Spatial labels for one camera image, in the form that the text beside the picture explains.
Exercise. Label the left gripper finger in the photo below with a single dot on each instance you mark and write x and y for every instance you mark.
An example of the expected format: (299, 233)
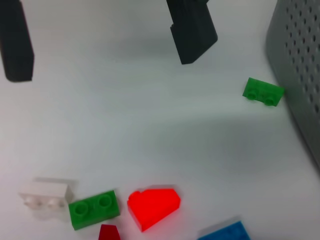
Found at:
(17, 50)
(192, 30)

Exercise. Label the green toy brick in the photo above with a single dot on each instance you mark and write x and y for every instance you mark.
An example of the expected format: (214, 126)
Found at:
(93, 208)
(262, 91)

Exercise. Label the blue square plate block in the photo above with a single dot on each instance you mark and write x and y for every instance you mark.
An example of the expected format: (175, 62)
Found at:
(225, 232)

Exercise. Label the dark red arch block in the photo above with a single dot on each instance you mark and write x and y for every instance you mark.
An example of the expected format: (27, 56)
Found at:
(108, 233)

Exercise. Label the grey perforated plastic storage bin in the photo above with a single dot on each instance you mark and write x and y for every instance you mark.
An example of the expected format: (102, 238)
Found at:
(300, 62)

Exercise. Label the bright red curved block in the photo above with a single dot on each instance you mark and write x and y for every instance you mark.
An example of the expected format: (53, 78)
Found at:
(152, 207)

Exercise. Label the white toy brick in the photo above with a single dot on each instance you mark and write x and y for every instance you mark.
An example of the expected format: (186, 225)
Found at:
(47, 193)

